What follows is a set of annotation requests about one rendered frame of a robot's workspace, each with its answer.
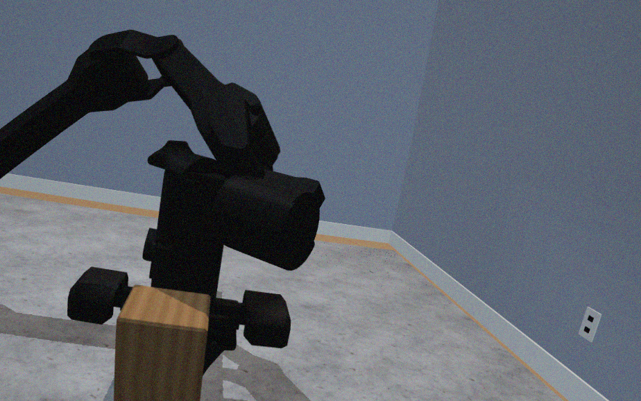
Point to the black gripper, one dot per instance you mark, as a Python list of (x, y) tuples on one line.
[(188, 265)]

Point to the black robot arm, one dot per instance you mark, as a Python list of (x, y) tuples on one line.
[(237, 198)]

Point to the brown wooden post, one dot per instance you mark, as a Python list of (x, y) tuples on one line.
[(161, 337)]

